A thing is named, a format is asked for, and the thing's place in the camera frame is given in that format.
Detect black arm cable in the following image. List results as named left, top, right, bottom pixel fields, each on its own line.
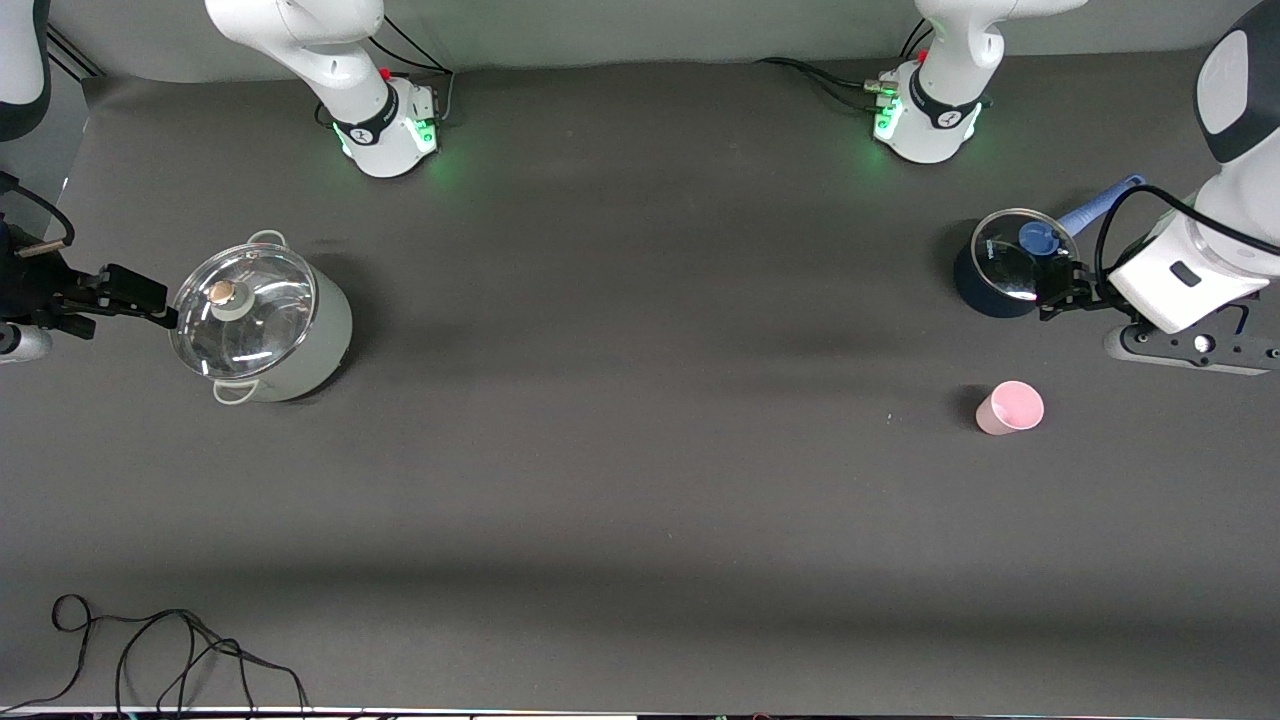
left=0, top=170, right=77, bottom=259
left=1094, top=184, right=1280, bottom=293

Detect blue saucepan with long handle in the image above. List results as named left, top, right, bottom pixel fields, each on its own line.
left=953, top=175, right=1148, bottom=319

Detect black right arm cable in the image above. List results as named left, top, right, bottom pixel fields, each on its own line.
left=0, top=170, right=77, bottom=259

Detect thin black tangled cable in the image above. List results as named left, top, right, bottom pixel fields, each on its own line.
left=0, top=594, right=311, bottom=716

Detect black left arm base cables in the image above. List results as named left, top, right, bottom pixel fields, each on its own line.
left=755, top=15, right=936, bottom=113

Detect grey-green two-handled pot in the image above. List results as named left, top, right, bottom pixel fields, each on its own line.
left=170, top=230, right=353, bottom=405

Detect glass lid with brass knob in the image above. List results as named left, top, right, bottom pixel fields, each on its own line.
left=170, top=243, right=318, bottom=379

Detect pink plastic cup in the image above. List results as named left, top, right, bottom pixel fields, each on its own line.
left=975, top=380, right=1046, bottom=437

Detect black arm base cables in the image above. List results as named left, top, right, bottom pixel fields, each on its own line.
left=315, top=15, right=457, bottom=127
left=755, top=15, right=936, bottom=113

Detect glass lid with blue knob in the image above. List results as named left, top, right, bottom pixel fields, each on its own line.
left=972, top=208, right=1081, bottom=303

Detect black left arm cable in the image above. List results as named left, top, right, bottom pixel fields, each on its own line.
left=1094, top=184, right=1280, bottom=293

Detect black right arm base cables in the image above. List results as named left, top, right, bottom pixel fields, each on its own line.
left=315, top=15, right=457, bottom=127

